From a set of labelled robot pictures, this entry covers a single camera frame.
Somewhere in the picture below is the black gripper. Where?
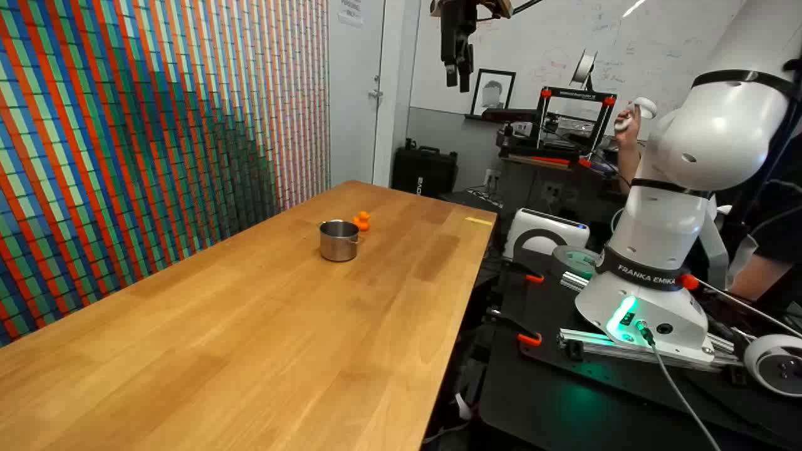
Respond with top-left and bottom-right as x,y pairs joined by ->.
438,0 -> 478,95

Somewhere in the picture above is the operator forearm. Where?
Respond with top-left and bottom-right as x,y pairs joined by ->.
617,154 -> 646,197

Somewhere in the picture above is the small steel pot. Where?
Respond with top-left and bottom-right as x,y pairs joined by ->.
319,219 -> 362,266

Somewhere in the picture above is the operator hand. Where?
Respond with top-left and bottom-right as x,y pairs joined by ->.
614,106 -> 643,164

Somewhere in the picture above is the framed portrait picture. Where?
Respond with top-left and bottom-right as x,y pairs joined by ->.
469,69 -> 518,118

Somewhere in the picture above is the white door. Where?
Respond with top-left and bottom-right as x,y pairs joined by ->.
325,0 -> 400,192

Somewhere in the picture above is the black hard case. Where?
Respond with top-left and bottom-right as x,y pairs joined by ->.
391,139 -> 459,202

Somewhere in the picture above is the black red 3D printer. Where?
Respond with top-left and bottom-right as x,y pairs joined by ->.
497,84 -> 619,167

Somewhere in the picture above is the white filament spool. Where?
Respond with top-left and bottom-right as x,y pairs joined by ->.
572,50 -> 599,91

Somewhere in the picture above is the dark desk under printer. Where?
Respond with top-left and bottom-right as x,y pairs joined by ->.
490,154 -> 631,246

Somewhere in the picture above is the white box device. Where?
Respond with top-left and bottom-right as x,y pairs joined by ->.
500,205 -> 591,263

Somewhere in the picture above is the white VR controller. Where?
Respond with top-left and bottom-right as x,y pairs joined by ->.
614,95 -> 661,137

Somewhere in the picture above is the green round disc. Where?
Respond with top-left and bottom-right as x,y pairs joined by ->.
550,244 -> 604,283

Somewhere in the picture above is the black robot cart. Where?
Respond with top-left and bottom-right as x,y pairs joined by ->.
477,248 -> 802,451

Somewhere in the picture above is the white round device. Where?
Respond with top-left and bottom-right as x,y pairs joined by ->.
741,333 -> 802,401

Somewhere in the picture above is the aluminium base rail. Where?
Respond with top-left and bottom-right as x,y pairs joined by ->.
555,326 -> 741,376

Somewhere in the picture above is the white cable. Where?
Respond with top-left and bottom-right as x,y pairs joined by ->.
633,324 -> 727,451

